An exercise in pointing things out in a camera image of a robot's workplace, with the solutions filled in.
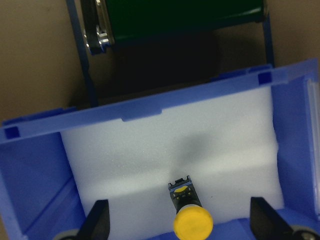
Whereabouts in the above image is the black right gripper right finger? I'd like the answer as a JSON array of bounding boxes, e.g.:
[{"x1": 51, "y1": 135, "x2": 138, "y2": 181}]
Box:
[{"x1": 250, "y1": 197, "x2": 300, "y2": 240}]

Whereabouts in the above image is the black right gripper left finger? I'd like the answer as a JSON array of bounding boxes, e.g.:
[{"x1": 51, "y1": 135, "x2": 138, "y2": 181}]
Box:
[{"x1": 75, "y1": 199, "x2": 110, "y2": 240}]

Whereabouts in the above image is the yellow push button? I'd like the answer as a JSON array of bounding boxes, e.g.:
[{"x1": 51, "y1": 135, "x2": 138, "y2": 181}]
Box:
[{"x1": 168, "y1": 175, "x2": 214, "y2": 240}]

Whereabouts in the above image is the blue bin near right arm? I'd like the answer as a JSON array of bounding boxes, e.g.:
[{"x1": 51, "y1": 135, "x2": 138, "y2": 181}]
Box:
[{"x1": 0, "y1": 59, "x2": 320, "y2": 240}]

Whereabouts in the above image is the white foam pad right bin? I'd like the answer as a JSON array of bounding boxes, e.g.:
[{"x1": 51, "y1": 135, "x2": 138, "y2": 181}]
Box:
[{"x1": 61, "y1": 87, "x2": 284, "y2": 240}]

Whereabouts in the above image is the green conveyor belt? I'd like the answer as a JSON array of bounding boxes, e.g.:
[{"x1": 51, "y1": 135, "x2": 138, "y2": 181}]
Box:
[{"x1": 80, "y1": 0, "x2": 268, "y2": 55}]

